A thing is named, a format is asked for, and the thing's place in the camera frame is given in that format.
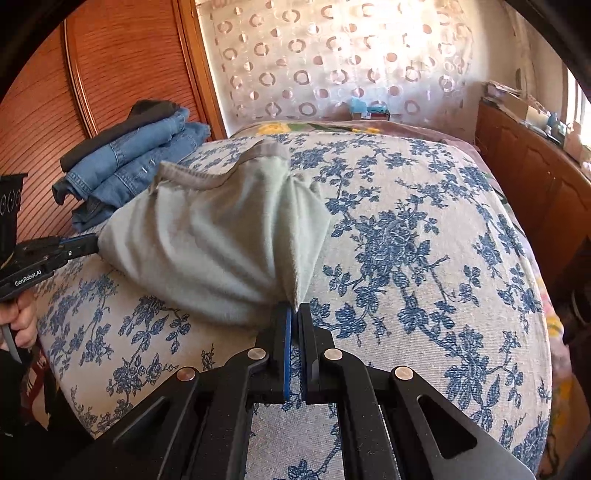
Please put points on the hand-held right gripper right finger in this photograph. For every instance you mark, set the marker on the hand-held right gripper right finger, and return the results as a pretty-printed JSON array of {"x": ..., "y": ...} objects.
[{"x": 305, "y": 332}]

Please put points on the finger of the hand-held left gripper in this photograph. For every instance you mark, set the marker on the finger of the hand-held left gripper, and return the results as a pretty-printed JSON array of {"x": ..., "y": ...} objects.
[
  {"x": 69, "y": 241},
  {"x": 81, "y": 253}
]

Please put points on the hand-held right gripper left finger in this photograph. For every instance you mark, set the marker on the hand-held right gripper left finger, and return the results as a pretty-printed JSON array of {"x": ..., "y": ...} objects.
[{"x": 287, "y": 332}]

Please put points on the grey-green shirt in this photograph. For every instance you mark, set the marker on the grey-green shirt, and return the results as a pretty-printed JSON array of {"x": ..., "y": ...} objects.
[{"x": 207, "y": 240}]

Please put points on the folded black pants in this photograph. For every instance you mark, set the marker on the folded black pants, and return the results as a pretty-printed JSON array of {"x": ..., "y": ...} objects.
[{"x": 138, "y": 120}]

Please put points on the person's left hand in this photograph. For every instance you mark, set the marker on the person's left hand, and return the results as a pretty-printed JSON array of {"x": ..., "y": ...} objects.
[{"x": 25, "y": 323}]

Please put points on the folded blue jeans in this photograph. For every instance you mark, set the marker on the folded blue jeans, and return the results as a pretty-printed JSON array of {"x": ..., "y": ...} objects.
[
  {"x": 129, "y": 157},
  {"x": 134, "y": 189}
]

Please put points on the red patterned cloth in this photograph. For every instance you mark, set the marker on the red patterned cloth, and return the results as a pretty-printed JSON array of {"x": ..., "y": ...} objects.
[{"x": 39, "y": 383}]

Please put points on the blue floral bed cover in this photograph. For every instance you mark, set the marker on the blue floral bed cover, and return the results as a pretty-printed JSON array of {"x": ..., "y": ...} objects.
[{"x": 415, "y": 230}]

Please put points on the person's dark clothing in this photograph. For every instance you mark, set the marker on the person's dark clothing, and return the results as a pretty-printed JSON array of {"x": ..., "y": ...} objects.
[{"x": 27, "y": 434}]

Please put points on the wooden slatted wardrobe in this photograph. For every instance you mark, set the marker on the wooden slatted wardrobe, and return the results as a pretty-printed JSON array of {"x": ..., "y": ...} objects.
[{"x": 115, "y": 60}]

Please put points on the yellow flower printed sheet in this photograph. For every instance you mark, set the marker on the yellow flower printed sheet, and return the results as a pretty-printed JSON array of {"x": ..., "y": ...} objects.
[{"x": 272, "y": 128}]

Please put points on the small teal box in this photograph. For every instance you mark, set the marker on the small teal box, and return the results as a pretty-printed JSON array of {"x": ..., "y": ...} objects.
[{"x": 369, "y": 114}]

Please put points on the mauve blanket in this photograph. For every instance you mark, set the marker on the mauve blanket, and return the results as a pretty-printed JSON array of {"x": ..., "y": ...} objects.
[{"x": 415, "y": 129}]

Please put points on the wooden sideboard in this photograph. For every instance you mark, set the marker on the wooden sideboard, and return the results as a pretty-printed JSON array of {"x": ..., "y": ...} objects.
[{"x": 531, "y": 161}]

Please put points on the pile of household clutter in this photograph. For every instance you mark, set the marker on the pile of household clutter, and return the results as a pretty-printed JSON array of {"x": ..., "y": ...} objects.
[{"x": 531, "y": 108}]

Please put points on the window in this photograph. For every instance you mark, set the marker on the window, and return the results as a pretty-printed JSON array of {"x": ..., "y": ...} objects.
[{"x": 579, "y": 97}]

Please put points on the beige curtain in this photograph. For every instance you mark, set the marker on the beige curtain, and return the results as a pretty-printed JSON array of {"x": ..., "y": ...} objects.
[{"x": 531, "y": 46}]

